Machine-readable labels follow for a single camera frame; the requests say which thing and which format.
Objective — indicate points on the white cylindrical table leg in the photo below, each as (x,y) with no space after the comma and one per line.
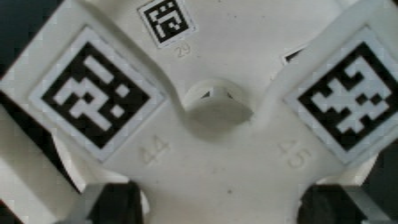
(215,109)

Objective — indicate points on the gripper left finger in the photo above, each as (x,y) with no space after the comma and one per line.
(109,205)

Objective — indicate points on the white round table top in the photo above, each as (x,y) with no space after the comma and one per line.
(237,40)

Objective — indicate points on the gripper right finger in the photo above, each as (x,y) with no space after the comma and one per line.
(338,204)

